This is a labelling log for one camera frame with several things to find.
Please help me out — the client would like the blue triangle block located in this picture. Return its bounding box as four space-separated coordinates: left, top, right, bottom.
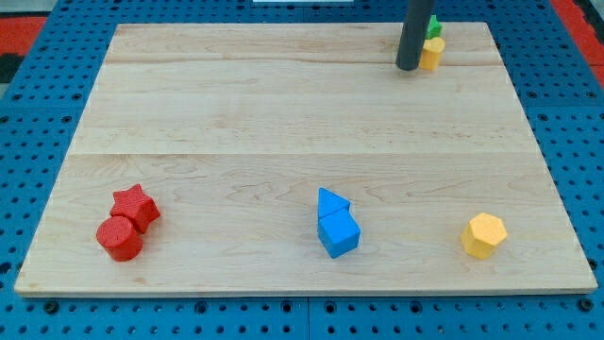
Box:
317 187 350 219

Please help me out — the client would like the blue cube block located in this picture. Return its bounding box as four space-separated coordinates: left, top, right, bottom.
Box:
317 210 361 259

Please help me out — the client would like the wooden board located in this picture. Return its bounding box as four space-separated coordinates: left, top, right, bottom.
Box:
14 22 597 298

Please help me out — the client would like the yellow heart block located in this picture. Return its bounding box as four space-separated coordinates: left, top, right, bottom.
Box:
419 37 445 71

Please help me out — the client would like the red star block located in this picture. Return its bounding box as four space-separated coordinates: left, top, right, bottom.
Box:
109 183 160 234

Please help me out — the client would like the yellow hexagon block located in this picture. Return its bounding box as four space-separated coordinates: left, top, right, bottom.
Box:
461 212 508 260

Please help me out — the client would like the red cylinder block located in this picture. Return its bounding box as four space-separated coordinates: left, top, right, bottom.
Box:
96 216 143 262

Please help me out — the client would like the green block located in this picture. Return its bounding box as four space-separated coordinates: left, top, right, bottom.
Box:
426 14 443 40

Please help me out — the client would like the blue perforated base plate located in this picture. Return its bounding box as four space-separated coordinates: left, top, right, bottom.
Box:
1 1 603 339

